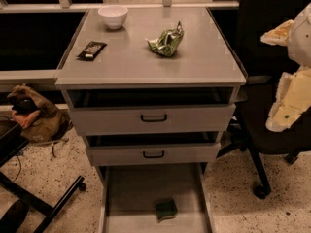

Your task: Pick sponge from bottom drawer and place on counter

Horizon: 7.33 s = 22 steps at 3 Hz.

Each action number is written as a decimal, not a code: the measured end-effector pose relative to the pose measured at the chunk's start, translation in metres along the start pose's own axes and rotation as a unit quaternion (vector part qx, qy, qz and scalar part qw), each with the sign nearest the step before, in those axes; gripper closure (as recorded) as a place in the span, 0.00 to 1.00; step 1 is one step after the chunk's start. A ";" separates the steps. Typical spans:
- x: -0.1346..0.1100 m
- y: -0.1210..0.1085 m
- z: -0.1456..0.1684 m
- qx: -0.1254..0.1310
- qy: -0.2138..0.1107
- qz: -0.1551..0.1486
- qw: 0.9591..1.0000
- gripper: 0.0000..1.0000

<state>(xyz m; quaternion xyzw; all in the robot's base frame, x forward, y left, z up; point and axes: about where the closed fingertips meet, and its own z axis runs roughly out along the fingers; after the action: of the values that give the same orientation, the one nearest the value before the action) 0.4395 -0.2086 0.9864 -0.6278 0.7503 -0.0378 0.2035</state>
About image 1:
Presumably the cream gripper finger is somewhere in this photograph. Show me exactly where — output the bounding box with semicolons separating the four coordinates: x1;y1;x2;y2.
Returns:
265;66;311;132
260;19;294;47

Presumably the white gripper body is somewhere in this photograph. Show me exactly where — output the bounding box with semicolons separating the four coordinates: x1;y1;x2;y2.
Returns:
288;3;311;66

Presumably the green kitchen sponge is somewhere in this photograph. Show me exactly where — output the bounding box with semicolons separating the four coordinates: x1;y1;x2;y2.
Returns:
155;199;178;222

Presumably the grey middle drawer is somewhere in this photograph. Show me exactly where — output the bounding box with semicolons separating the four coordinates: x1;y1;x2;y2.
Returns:
84;132;221;166

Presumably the grey drawer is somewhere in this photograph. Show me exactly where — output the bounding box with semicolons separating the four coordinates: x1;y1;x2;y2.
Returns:
64;89;235;136
84;132;221;166
98;164;216;233

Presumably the grey drawer cabinet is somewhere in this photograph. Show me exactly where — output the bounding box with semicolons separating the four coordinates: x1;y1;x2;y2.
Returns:
53;6;248;233

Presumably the grey bottom drawer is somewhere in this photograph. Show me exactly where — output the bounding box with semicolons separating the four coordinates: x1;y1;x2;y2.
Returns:
98;164;216;233

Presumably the grey top drawer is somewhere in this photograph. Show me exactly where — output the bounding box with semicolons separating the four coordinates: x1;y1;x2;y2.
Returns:
64;89;235;136

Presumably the black office chair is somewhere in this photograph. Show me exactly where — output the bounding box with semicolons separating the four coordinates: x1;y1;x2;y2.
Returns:
212;0;311;199

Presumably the green crumpled chip bag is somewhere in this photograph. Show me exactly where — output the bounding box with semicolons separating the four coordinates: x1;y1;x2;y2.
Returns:
146;22;184;57

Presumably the white ceramic bowl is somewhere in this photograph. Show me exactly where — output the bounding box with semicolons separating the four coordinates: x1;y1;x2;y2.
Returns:
98;5;128;29

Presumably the black snack bar wrapper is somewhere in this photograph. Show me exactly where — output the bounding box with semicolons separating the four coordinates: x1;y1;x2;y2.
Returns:
77;41;107;61

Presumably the black stand base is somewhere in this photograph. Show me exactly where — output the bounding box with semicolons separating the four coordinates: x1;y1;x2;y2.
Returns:
0;119;87;233

